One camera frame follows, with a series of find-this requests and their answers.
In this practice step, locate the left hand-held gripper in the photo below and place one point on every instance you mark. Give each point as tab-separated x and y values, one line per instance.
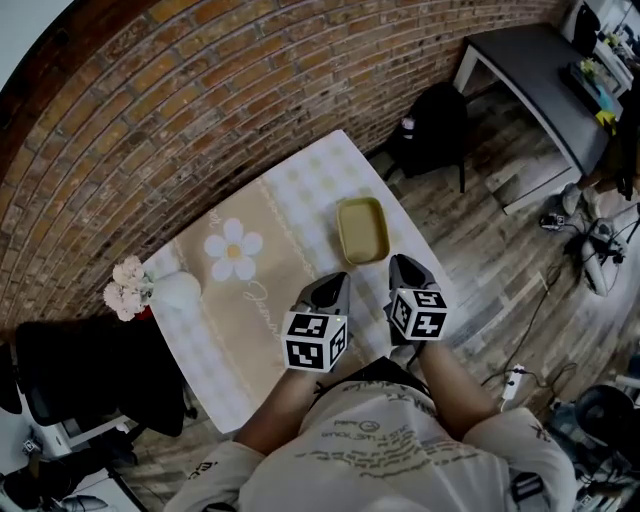
312	340

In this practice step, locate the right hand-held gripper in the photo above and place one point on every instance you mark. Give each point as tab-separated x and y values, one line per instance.
417	315

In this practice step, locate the yellow rectangular tray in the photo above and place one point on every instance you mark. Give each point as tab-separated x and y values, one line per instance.
362	232

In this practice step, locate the person's left forearm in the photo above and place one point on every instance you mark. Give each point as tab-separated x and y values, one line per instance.
280	415

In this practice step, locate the person's right forearm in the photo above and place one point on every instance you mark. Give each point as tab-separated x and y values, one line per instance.
457	395

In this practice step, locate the table with floral tablecloth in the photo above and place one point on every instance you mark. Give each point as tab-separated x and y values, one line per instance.
260	300

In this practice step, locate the white power strip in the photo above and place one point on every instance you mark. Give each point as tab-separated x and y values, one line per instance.
512	384

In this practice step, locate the person's white printed shirt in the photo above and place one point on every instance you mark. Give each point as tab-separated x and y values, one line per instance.
380	450

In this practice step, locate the white ceramic vase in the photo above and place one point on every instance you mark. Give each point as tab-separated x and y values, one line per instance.
177	292

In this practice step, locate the small black floor device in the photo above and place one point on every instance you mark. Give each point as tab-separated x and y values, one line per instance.
551	222

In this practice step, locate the black backpack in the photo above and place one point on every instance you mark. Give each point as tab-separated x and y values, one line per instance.
435	130

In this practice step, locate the pale pink flowers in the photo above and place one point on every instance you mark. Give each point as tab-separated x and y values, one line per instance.
125	290

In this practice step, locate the black office chair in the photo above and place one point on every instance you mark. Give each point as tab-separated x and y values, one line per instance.
90	375

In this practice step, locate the grey desk with white legs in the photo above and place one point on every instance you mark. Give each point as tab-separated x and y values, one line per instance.
535	80

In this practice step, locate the black tray with small plant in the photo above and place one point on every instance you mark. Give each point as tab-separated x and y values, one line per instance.
590	85

